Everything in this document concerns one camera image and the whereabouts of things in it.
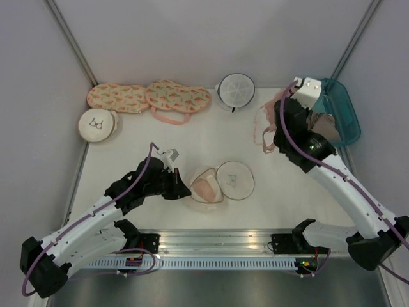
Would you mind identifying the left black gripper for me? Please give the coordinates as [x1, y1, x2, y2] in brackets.
[144, 168, 191, 200]

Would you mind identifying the pink lace bra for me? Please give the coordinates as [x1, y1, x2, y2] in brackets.
[253, 87, 296, 154]

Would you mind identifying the beige round laundry bag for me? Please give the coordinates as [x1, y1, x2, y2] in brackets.
[187, 161, 255, 212]

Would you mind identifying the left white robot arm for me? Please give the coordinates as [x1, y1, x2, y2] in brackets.
[20, 157, 191, 299]

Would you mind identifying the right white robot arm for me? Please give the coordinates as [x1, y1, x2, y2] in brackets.
[274, 98, 408, 271]

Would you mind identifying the beige bra in bin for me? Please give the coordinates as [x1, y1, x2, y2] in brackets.
[307, 111, 341, 143]

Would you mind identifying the white mesh laundry bag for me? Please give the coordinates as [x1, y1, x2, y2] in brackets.
[215, 73, 256, 113]

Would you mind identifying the beige glasses-print laundry bag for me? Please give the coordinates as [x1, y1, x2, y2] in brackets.
[78, 109, 120, 143]

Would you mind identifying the floral bra bag left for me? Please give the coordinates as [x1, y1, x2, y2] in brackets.
[86, 83, 150, 114]

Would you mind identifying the teal plastic bin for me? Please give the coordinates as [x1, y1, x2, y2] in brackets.
[313, 78, 361, 147]

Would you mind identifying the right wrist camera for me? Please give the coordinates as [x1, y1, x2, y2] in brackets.
[291, 77, 322, 109]

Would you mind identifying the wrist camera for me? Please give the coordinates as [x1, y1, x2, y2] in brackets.
[291, 77, 322, 109]
[158, 148, 179, 170]

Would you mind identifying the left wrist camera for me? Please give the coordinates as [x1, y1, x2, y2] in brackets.
[158, 148, 179, 170]

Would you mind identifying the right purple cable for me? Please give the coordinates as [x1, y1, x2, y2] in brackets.
[278, 81, 409, 285]

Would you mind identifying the purple cable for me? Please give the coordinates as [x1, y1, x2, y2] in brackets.
[20, 142, 160, 297]
[278, 81, 409, 285]

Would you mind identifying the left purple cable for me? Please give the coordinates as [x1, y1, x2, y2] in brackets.
[20, 142, 160, 297]

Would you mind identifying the aluminium mounting rail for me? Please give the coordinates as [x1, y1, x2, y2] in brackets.
[44, 228, 355, 256]

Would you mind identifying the floral bra bag pink handle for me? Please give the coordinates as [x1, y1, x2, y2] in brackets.
[145, 79, 212, 125]

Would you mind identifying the white slotted cable duct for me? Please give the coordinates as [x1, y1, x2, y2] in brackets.
[85, 255, 297, 271]

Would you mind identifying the right frame post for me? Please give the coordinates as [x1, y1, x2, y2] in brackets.
[330, 0, 383, 79]

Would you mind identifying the frame post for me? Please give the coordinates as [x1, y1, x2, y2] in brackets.
[330, 0, 383, 79]
[43, 0, 98, 86]

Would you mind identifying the left frame post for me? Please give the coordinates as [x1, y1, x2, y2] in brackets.
[43, 0, 98, 86]

